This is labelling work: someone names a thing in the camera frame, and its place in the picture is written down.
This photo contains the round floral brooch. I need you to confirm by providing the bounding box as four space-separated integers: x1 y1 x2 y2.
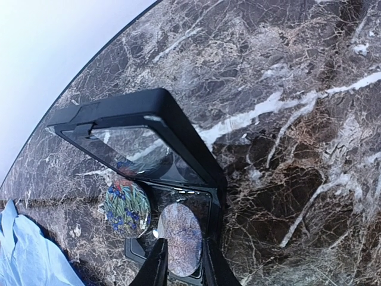
103 178 152 238

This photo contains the light blue shirt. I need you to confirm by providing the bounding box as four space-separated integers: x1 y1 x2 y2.
1 201 83 285

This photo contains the round iridescent brooch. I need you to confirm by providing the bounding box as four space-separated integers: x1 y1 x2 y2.
157 203 202 277

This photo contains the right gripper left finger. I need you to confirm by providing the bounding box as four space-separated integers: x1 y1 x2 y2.
129 238 168 286

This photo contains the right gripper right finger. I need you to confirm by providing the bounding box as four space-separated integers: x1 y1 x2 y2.
202 238 241 286

